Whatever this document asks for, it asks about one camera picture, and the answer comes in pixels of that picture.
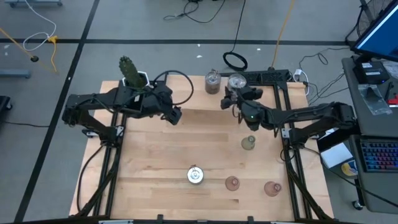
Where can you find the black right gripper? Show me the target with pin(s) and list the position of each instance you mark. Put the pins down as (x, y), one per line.
(245, 98)

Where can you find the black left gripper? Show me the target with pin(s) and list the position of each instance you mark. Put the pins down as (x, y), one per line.
(172, 115)

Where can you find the glass jar with brown contents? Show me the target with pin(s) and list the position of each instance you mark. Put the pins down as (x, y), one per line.
(213, 85)

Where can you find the green glass candle holder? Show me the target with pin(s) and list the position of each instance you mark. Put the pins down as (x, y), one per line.
(247, 143)

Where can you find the silver candle tin orange tag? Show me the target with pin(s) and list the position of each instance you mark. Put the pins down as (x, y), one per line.
(195, 175)

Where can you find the pink glass candle holder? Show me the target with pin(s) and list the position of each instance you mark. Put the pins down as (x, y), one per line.
(231, 184)
(271, 189)

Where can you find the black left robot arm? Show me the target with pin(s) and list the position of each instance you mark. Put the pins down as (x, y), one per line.
(93, 101)

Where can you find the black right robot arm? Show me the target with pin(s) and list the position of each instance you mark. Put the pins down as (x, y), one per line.
(295, 115)

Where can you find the wooden shelf black legs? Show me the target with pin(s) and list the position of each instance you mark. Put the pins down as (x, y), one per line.
(192, 93)

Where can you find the green cactus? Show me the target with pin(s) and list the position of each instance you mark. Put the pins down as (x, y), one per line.
(130, 73)

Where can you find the white power adapter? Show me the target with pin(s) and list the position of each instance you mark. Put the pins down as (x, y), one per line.
(299, 74)

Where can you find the white box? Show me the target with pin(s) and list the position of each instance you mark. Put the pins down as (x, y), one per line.
(337, 155)

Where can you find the small black computer box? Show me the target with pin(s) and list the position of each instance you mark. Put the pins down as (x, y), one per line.
(371, 72)

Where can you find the clear plastic bag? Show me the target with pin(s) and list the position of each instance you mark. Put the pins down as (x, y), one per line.
(374, 99)

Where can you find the grey desk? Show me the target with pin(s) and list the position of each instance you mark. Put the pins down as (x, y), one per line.
(373, 124)

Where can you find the black round floor puck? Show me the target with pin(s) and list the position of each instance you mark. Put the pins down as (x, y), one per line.
(34, 58)

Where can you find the computer monitor blue screen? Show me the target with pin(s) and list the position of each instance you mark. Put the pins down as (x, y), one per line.
(382, 37)

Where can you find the red object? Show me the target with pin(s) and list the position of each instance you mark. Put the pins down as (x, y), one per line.
(393, 101)

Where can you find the backlit rainbow keyboard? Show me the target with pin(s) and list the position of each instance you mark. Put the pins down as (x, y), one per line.
(382, 155)

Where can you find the grey floor bar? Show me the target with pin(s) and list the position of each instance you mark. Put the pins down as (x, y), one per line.
(14, 73)

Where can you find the black desk caster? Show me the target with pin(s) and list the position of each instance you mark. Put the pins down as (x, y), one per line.
(358, 205)

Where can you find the black floor object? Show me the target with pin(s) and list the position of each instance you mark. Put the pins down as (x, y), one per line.
(3, 102)

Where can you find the grey cart base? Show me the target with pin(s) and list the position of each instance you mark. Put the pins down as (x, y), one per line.
(34, 3)

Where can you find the black aluminium frame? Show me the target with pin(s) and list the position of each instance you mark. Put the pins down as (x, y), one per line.
(110, 186)

